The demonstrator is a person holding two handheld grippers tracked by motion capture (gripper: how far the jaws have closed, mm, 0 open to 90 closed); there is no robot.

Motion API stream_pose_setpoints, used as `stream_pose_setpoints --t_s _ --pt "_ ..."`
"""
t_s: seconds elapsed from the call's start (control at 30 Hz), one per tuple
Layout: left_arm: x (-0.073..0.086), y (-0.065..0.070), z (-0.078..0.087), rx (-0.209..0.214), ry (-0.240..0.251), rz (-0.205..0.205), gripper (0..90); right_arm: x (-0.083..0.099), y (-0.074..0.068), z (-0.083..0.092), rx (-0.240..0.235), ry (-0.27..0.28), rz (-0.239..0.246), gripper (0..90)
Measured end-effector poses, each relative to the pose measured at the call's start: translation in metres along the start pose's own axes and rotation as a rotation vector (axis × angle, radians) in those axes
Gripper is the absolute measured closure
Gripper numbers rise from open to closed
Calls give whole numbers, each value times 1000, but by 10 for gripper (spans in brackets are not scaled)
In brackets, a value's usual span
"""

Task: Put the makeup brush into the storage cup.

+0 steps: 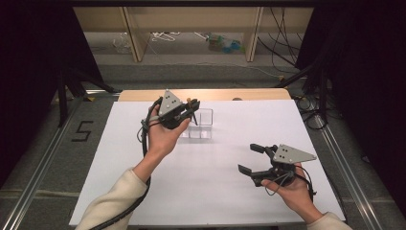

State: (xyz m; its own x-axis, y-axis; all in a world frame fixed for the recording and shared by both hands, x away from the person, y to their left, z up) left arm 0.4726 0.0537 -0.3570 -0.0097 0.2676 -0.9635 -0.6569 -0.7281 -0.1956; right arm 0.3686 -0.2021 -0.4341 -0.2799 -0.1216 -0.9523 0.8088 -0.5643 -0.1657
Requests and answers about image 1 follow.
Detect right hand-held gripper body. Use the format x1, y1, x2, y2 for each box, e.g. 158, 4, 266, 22
268, 144, 318, 188

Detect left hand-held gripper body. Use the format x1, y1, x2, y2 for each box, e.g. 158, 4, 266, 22
157, 88, 190, 130

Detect clear acrylic organizer box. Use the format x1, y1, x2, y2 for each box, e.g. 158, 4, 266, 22
180, 107, 214, 140

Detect person's left hand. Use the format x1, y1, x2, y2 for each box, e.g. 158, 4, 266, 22
145, 104, 192, 159

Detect person's right hand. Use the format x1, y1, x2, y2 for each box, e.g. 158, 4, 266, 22
260, 163, 324, 224

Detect white table sheet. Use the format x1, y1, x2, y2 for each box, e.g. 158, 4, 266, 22
68, 99, 347, 227

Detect green and blue bundle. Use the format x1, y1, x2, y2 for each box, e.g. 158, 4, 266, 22
205, 33, 245, 55

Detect black stand legs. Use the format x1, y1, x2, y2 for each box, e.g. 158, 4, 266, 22
56, 68, 116, 127
274, 63, 329, 123

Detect clear plastic bag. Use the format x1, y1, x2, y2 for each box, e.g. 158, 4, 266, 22
111, 33, 132, 54

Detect black curtain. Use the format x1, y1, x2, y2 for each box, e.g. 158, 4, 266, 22
0, 6, 103, 190
295, 6, 406, 219

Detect thin grey right gripper cable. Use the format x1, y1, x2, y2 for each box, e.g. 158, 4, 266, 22
264, 171, 295, 196

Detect thin grey gripper cable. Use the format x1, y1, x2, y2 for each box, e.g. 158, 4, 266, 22
264, 171, 295, 196
136, 116, 161, 143

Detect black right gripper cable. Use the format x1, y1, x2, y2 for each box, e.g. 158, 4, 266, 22
295, 165, 318, 204

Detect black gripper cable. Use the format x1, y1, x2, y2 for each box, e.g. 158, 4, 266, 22
89, 96, 164, 230
295, 165, 318, 204

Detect thin grey left gripper cable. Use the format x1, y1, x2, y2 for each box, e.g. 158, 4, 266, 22
136, 116, 161, 143

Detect coiled black floor cables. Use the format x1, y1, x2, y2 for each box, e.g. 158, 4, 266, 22
295, 94, 328, 130

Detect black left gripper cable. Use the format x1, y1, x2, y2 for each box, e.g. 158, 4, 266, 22
89, 96, 164, 230

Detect aluminium floor rail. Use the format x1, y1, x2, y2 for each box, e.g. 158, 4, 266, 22
312, 113, 386, 230
0, 95, 84, 230

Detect white cord on floor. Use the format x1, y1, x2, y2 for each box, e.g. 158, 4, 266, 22
150, 31, 181, 42

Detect hanging black cables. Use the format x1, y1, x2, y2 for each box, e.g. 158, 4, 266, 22
257, 7, 305, 75

